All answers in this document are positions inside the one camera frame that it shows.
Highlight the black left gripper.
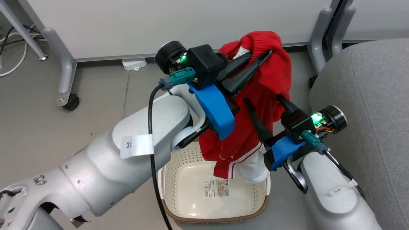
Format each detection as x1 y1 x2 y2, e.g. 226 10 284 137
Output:
155 41 273 96

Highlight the printed label sticker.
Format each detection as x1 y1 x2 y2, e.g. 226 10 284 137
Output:
203 179 230 198

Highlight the white floor cable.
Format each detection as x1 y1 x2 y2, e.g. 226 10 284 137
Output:
0 32 34 78

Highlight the grey fabric sofa seat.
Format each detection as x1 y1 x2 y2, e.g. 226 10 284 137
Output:
309 38 409 230

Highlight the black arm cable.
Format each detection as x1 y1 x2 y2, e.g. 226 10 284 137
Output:
302 130 365 199
147 67 196 230

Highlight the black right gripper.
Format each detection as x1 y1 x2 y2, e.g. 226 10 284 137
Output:
243 94 348 144

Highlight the small white floor box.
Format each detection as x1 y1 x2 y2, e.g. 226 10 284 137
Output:
121 57 148 72

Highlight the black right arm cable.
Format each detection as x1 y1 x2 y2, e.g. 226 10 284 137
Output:
302 130 365 199

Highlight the cream perforated laundry basket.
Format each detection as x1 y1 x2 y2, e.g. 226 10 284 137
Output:
157 141 272 224

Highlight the narrow white partition panel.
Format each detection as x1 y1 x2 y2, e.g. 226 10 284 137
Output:
343 0 409 43

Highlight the white paper tag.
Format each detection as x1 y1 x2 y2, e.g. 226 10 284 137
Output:
120 134 155 159
329 180 358 197

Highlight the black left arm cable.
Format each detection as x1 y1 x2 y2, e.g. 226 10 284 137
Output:
147 67 196 230

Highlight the grey metal table leg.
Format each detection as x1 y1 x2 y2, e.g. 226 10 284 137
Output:
0 0 49 61

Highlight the black floor cable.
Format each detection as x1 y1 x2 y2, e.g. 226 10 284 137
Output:
0 24 46 55

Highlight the grey partition leg with caster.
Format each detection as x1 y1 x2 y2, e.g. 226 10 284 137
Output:
42 27 80 111

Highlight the red and white garment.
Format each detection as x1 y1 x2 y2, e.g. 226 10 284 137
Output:
198 31 292 183

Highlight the wide white partition panel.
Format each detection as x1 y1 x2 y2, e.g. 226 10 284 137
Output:
18 0 340 62

